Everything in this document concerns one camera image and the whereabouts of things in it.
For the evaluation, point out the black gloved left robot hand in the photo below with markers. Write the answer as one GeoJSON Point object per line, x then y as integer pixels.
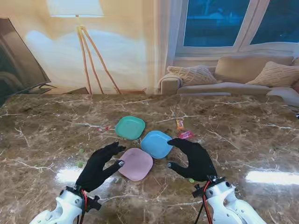
{"type": "Point", "coordinates": [93, 168]}

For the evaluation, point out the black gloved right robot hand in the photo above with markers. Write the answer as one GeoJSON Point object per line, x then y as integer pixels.
{"type": "Point", "coordinates": [201, 163]}

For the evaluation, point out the pink red candy packet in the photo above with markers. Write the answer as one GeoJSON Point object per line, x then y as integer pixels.
{"type": "Point", "coordinates": [186, 135]}

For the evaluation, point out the orange candy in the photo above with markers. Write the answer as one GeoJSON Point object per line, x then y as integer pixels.
{"type": "Point", "coordinates": [180, 124]}

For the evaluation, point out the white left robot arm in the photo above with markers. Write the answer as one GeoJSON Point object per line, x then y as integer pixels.
{"type": "Point", "coordinates": [67, 205]}

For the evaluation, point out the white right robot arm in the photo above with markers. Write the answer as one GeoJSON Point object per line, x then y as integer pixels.
{"type": "Point", "coordinates": [224, 200]}

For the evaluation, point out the small pink wrapped candy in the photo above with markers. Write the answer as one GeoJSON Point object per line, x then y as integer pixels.
{"type": "Point", "coordinates": [100, 128]}

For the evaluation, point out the small red wrapped candy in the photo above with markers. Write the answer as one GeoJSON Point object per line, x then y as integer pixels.
{"type": "Point", "coordinates": [107, 128]}

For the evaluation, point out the pink square plastic dish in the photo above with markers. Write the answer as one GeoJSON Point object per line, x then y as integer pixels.
{"type": "Point", "coordinates": [136, 164]}

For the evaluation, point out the blue square plastic dish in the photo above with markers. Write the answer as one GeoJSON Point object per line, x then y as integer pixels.
{"type": "Point", "coordinates": [155, 144]}

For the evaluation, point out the green square plastic dish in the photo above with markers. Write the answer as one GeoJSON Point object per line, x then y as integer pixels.
{"type": "Point", "coordinates": [129, 127]}

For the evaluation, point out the low wooden tv cabinet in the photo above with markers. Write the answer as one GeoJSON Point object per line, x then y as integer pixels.
{"type": "Point", "coordinates": [77, 91]}

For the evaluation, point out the cream knitted cushion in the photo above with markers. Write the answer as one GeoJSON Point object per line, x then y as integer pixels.
{"type": "Point", "coordinates": [194, 75]}
{"type": "Point", "coordinates": [275, 74]}

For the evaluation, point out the cream throw blanket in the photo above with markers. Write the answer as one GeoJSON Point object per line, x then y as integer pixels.
{"type": "Point", "coordinates": [174, 78]}

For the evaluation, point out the beige sofa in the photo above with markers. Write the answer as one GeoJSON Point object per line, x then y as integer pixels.
{"type": "Point", "coordinates": [233, 67]}

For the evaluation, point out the sheer white curtain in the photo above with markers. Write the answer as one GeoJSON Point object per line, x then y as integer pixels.
{"type": "Point", "coordinates": [168, 35]}

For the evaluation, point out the flat screen television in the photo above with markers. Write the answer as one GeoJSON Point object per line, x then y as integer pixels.
{"type": "Point", "coordinates": [14, 58]}

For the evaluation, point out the white framed window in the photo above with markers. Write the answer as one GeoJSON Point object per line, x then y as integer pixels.
{"type": "Point", "coordinates": [210, 23]}

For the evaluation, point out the wooden tripod floor lamp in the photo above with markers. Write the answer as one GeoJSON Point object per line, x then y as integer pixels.
{"type": "Point", "coordinates": [74, 8]}

